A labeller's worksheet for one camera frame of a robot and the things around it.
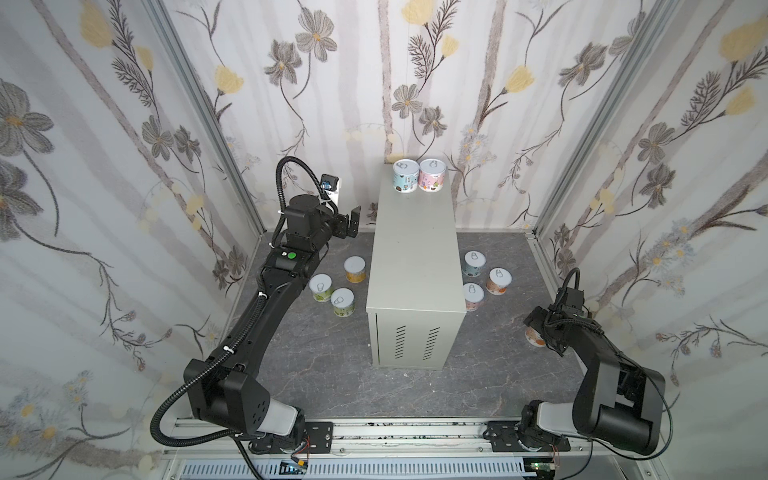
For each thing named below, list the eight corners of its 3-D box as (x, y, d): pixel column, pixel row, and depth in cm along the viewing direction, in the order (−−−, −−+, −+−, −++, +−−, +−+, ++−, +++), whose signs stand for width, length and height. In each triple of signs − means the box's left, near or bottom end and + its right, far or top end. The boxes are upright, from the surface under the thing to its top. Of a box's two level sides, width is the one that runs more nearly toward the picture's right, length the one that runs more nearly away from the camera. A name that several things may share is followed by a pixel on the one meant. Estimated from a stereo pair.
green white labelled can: (331, 316, 97) (328, 307, 93) (334, 296, 102) (332, 287, 98) (354, 316, 98) (352, 307, 93) (356, 296, 102) (354, 287, 98)
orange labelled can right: (487, 295, 104) (492, 286, 99) (482, 276, 109) (486, 266, 104) (509, 295, 104) (515, 286, 99) (503, 276, 109) (508, 266, 105)
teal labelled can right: (464, 277, 108) (467, 268, 104) (460, 259, 114) (463, 250, 110) (485, 277, 108) (489, 268, 104) (480, 259, 114) (484, 250, 110)
